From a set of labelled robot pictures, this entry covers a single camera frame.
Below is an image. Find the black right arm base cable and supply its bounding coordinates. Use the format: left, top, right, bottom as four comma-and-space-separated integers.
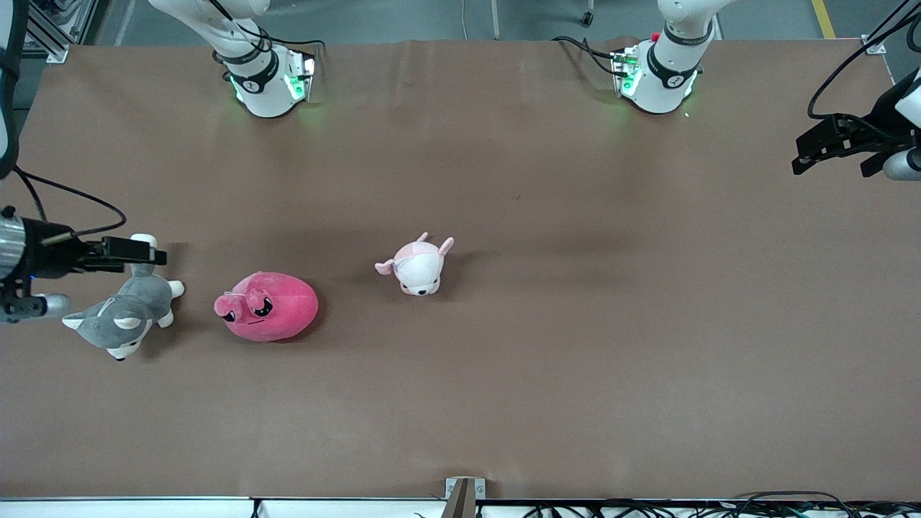
209, 0, 325, 80

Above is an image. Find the grey white husky plush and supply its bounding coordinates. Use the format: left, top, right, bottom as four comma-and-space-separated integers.
61, 234, 186, 362

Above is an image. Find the white table edge rail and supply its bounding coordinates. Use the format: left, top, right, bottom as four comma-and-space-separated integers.
0, 496, 447, 518

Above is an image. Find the hot pink round plush toy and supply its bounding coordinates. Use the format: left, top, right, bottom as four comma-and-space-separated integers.
214, 271, 319, 343

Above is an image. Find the black cable tangle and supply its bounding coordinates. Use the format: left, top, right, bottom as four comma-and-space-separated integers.
524, 491, 921, 518

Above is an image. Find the aluminium frame post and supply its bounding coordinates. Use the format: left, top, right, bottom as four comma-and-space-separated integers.
861, 0, 921, 55
22, 0, 71, 64

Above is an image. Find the black arm base cable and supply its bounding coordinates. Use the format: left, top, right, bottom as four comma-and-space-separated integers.
552, 35, 623, 76
209, 0, 325, 80

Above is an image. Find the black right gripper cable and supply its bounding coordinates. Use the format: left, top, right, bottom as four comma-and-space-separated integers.
13, 165, 128, 238

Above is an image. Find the metal table edge bracket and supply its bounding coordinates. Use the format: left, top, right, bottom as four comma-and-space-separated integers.
445, 477, 486, 518

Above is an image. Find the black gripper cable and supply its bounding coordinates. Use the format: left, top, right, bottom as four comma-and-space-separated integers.
807, 11, 921, 137
13, 165, 128, 238

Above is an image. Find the black left arm base cable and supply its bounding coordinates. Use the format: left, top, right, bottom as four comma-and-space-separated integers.
552, 35, 623, 76

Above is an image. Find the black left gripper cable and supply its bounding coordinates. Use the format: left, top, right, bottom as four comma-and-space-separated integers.
807, 11, 921, 137

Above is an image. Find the large table cover sheet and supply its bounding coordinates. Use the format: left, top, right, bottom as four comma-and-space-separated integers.
0, 37, 921, 502

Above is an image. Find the light pink white plush dog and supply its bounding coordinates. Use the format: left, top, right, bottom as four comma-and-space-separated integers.
374, 232, 455, 297

